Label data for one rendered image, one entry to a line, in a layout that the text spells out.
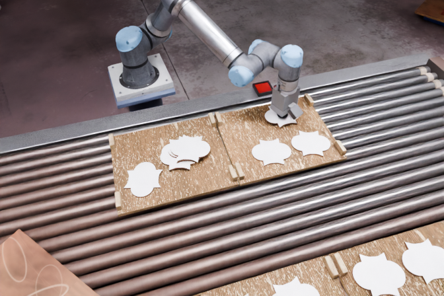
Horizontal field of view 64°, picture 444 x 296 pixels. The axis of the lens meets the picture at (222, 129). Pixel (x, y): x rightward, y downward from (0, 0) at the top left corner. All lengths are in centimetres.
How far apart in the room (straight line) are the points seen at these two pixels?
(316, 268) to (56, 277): 70
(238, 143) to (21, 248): 76
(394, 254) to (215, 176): 60
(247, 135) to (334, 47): 236
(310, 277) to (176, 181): 52
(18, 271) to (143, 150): 55
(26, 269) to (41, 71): 264
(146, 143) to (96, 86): 189
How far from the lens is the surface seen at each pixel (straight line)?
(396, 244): 124
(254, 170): 128
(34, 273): 110
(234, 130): 140
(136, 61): 164
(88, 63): 351
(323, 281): 113
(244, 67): 119
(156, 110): 153
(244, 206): 121
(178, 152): 129
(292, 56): 123
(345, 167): 137
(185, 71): 321
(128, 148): 139
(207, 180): 125
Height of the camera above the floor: 196
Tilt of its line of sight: 47 degrees down
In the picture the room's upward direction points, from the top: 1 degrees counter-clockwise
